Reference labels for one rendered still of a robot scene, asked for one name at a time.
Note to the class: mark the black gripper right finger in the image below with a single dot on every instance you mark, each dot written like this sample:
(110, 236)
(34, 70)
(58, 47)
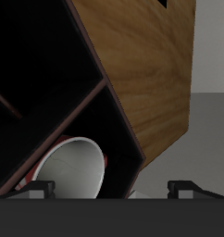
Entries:
(182, 187)

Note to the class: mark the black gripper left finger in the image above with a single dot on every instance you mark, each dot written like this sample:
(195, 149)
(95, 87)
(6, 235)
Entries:
(39, 187)

